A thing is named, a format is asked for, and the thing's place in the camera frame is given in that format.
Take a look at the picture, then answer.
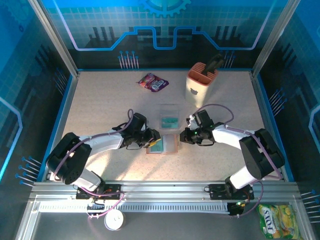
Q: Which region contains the tan leather card holder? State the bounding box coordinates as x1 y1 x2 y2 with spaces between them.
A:
146 133 180 155

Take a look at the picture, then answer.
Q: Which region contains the teal credit card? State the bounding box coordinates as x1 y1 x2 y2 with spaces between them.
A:
160 116 180 129

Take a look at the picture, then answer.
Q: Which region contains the clear plastic tray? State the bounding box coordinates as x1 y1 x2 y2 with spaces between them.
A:
158 103 181 131

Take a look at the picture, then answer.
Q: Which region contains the cream knife block orange top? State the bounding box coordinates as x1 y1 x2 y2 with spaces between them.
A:
184 61 220 109

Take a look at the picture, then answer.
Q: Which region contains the purple candy bag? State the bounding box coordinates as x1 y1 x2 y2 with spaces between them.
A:
136 72 170 93

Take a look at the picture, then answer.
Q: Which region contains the black control box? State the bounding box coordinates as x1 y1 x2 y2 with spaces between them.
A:
227 201 248 217

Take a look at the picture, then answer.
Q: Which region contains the white round cap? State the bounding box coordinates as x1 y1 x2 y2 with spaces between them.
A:
103 209 125 231

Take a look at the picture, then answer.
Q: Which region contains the green yellow candy bag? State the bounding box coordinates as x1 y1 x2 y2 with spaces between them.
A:
257 203 302 240

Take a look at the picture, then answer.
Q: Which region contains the aluminium front rail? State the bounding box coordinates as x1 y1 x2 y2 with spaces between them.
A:
29 180 301 202

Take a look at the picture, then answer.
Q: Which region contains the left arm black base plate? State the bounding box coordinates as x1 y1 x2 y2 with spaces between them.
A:
75 183 123 201

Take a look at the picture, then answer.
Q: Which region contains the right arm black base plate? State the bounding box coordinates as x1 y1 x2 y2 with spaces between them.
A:
208 183 255 201

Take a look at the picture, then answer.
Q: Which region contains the white slotted cable duct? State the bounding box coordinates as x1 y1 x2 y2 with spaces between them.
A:
37 201 231 214

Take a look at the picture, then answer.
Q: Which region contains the aluminium side rail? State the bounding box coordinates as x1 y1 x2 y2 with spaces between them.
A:
42 71 81 182
249 70 288 182

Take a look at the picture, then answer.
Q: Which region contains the black knife handle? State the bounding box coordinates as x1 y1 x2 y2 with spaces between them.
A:
201 53 224 76

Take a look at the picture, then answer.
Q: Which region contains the aluminium frame post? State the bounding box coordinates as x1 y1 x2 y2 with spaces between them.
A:
251 0 303 78
27 0 80 78

